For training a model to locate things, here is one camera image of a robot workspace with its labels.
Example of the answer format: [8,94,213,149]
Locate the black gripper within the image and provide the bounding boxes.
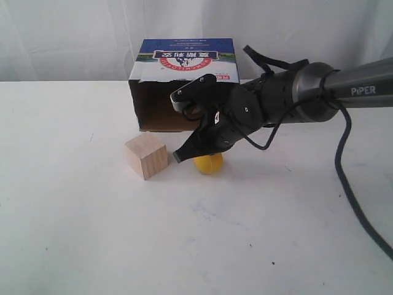
[173,84,265,163]

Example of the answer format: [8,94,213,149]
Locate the yellow rubber ball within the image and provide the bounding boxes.
[193,153,224,175]

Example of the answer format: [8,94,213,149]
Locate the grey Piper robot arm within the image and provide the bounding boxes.
[170,58,392,162]

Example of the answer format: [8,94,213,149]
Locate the light wooden cube block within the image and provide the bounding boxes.
[124,132,169,180]

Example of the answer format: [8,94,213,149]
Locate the blue white cardboard box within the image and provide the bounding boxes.
[128,38,239,132]

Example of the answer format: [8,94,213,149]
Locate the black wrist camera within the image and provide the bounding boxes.
[169,74,217,113]

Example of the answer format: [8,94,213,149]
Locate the thin black camera cable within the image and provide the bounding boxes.
[181,44,341,151]

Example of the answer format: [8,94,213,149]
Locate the thick black cable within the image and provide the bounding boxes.
[333,106,393,251]

